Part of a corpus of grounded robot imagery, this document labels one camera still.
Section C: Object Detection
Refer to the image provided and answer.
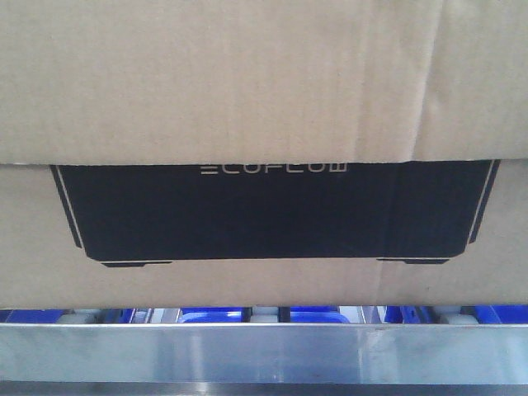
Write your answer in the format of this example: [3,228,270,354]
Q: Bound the metal shelf front rail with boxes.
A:
[1,324,527,395]

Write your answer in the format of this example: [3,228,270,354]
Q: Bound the blue plastic bin below shelf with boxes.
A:
[177,305,350,324]

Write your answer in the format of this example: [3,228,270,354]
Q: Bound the brown EcoFlow cardboard box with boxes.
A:
[1,1,527,309]

